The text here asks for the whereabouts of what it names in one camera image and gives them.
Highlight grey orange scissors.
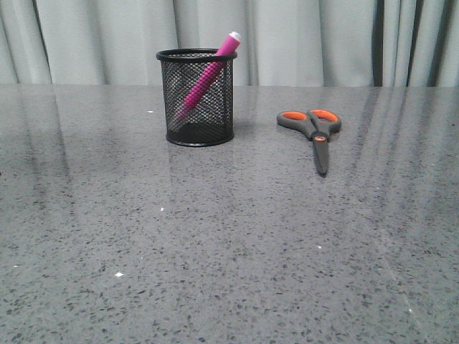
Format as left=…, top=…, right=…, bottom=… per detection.
left=276, top=109, right=341, bottom=176

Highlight pink marker pen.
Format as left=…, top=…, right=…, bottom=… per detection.
left=176, top=32, right=242, bottom=124

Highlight black mesh pen cup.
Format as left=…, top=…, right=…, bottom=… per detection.
left=156, top=49, right=237, bottom=146

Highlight grey curtain backdrop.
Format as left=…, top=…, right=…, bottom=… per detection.
left=1, top=1, right=458, bottom=87

